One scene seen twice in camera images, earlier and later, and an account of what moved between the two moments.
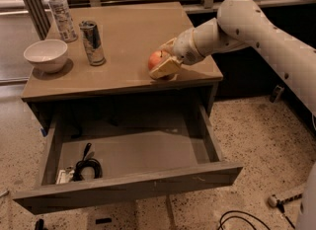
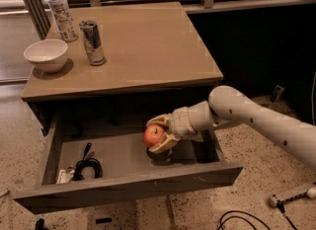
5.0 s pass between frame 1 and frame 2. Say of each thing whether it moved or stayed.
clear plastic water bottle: stayed
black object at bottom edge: stayed
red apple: moved
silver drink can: stayed
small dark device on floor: stayed
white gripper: moved
